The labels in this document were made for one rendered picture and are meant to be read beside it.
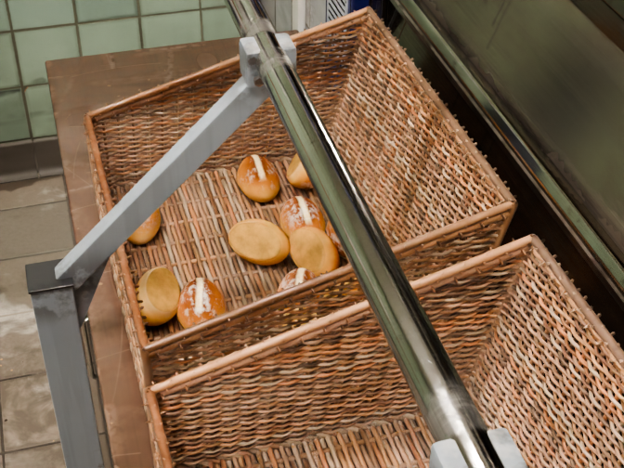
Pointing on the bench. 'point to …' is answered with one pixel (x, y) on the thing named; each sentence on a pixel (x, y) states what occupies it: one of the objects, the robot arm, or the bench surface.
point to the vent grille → (336, 8)
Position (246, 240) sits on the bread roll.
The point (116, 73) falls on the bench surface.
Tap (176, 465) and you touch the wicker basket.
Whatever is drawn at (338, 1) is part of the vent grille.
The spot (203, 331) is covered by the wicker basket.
